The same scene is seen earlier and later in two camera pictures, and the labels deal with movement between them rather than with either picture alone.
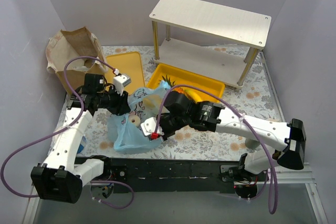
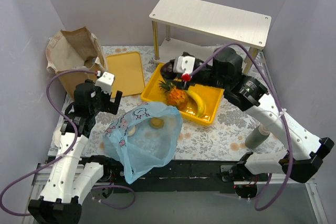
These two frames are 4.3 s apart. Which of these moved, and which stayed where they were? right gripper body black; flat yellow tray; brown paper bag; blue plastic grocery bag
Moved: right gripper body black; blue plastic grocery bag
Stayed: brown paper bag; flat yellow tray
